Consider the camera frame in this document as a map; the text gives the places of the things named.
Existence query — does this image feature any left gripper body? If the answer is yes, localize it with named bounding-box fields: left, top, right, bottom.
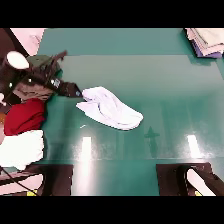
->
left=56, top=81, right=84, bottom=99

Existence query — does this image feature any white T-shirt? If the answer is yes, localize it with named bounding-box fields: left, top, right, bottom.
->
left=75, top=86, right=145, bottom=131

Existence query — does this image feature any brown garment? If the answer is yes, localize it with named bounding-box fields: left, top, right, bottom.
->
left=15, top=83, right=55, bottom=102

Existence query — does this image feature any green garment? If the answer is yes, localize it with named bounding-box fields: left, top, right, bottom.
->
left=26, top=54, right=64, bottom=78

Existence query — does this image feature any red garment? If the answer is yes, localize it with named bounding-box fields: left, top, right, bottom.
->
left=3, top=97, right=47, bottom=136

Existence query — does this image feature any white garment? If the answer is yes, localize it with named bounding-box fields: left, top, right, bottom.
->
left=0, top=129, right=45, bottom=171

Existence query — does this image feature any purple garment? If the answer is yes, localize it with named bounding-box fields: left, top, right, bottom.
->
left=193, top=44, right=224, bottom=60

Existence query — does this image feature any cream garment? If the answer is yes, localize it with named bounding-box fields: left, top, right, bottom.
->
left=185, top=28, right=224, bottom=56

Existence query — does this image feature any black cable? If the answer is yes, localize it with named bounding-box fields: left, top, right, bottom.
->
left=0, top=165, right=38, bottom=197

